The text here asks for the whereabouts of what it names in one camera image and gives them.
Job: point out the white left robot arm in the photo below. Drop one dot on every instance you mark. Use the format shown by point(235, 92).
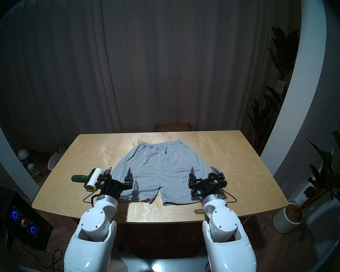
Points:
point(96, 223)

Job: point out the white paper tag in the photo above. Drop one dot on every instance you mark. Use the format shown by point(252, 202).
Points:
point(280, 84)

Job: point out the coloured debris bits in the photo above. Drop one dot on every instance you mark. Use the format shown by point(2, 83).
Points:
point(183, 182)

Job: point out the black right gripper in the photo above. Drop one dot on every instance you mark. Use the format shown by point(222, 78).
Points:
point(204, 187)

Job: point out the tall dark leafy plant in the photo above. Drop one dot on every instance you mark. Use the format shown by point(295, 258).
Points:
point(286, 50)

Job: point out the grey shorts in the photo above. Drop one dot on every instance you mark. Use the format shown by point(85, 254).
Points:
point(158, 166)

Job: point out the grey curtain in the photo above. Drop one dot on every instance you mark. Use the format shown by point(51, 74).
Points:
point(130, 61)

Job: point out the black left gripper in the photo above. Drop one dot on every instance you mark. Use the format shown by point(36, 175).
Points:
point(114, 187)

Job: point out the white plant pot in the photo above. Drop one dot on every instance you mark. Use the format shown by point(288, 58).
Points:
point(283, 221)

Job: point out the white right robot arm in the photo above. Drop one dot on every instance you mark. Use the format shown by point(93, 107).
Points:
point(223, 223)

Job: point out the woven basket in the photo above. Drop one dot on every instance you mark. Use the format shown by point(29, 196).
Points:
point(55, 159)

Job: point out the white curved arch column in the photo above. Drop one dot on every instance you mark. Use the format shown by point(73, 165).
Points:
point(5, 155)
point(300, 90)

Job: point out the white mushroom lamp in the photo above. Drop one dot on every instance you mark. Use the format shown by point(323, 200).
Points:
point(23, 153)

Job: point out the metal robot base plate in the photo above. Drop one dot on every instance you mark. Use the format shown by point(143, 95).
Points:
point(158, 265)

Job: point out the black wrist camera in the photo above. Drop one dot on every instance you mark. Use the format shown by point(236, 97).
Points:
point(214, 178)
point(102, 181)

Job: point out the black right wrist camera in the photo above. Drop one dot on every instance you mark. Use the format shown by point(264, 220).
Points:
point(214, 178)

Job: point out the leafy plant in white pot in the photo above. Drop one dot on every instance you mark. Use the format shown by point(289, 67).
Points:
point(325, 175)

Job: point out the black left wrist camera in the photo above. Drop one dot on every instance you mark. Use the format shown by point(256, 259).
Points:
point(102, 181)

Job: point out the computer case with rgb fans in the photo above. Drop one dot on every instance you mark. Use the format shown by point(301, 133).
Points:
point(22, 217)

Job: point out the small white round object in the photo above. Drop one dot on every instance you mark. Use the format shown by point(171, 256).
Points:
point(31, 166)

